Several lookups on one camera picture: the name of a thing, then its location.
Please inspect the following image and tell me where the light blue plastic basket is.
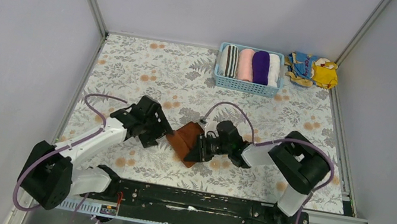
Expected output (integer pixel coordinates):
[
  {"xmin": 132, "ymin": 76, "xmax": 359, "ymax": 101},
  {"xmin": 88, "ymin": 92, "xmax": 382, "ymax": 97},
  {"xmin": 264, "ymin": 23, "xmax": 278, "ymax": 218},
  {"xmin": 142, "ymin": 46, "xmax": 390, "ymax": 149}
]
[{"xmin": 213, "ymin": 42, "xmax": 286, "ymax": 98}]

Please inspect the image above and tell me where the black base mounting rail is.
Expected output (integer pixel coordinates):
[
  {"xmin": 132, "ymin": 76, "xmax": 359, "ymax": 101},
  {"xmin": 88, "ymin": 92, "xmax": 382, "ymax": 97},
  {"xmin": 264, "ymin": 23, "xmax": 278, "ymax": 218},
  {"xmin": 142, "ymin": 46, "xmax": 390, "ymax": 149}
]
[{"xmin": 89, "ymin": 178, "xmax": 309, "ymax": 224}]

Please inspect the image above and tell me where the brown towel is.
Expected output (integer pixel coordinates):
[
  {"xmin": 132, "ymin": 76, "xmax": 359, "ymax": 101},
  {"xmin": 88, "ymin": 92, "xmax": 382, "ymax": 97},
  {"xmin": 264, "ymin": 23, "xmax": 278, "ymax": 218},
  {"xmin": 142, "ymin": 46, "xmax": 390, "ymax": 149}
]
[{"xmin": 166, "ymin": 122, "xmax": 204, "ymax": 168}]

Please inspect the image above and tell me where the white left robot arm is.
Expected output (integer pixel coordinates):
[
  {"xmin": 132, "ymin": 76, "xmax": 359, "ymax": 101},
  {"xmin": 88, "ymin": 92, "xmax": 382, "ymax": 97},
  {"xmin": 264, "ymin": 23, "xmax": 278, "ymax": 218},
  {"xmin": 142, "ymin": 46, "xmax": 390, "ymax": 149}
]
[{"xmin": 12, "ymin": 94, "xmax": 174, "ymax": 212}]

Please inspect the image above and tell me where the blue yellow cartoon towel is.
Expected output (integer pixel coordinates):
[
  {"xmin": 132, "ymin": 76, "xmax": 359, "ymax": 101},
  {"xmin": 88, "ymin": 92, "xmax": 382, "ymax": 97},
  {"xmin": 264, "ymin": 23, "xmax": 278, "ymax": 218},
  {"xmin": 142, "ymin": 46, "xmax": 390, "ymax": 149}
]
[{"xmin": 284, "ymin": 52, "xmax": 339, "ymax": 90}]

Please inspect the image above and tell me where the pink rolled towel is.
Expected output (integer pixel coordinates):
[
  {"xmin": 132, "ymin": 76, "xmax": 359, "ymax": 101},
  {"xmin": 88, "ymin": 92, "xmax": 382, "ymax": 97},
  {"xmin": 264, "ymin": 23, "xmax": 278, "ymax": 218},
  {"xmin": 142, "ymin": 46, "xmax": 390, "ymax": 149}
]
[{"xmin": 236, "ymin": 48, "xmax": 255, "ymax": 82}]

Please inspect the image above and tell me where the floral patterned table mat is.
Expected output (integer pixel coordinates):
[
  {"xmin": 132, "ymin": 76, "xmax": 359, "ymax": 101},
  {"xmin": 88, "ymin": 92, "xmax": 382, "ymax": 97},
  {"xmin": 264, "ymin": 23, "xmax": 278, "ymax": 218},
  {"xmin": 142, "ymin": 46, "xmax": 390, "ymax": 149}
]
[{"xmin": 59, "ymin": 34, "xmax": 338, "ymax": 203}]

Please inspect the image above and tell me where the slotted cable duct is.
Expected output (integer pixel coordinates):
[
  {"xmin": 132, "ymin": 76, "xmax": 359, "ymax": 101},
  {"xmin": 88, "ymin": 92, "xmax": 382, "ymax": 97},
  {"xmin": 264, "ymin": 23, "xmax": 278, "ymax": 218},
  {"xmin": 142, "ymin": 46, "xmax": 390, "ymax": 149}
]
[{"xmin": 55, "ymin": 197, "xmax": 174, "ymax": 224}]

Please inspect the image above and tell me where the striped rolled towel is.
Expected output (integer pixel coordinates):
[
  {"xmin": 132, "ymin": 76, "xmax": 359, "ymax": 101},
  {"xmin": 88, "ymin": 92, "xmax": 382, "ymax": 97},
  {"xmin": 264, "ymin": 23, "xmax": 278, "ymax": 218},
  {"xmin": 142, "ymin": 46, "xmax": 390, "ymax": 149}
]
[{"xmin": 219, "ymin": 44, "xmax": 240, "ymax": 78}]

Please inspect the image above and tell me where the white rolled towel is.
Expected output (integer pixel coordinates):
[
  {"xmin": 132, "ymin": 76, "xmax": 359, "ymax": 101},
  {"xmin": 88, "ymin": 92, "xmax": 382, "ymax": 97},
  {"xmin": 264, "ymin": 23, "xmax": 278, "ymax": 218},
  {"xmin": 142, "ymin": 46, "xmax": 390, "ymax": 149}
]
[{"xmin": 267, "ymin": 53, "xmax": 281, "ymax": 88}]

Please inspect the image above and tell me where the purple towel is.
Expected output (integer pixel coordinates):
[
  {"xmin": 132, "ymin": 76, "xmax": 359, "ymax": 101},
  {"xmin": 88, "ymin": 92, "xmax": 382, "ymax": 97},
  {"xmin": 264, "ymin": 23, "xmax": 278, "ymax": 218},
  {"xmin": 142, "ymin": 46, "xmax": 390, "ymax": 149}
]
[{"xmin": 252, "ymin": 51, "xmax": 270, "ymax": 86}]

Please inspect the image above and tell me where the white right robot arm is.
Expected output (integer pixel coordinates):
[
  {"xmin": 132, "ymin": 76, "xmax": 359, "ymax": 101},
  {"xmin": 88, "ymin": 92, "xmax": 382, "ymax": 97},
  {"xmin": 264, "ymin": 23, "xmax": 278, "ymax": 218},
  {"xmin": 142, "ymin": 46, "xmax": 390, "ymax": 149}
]
[{"xmin": 182, "ymin": 121, "xmax": 334, "ymax": 217}]

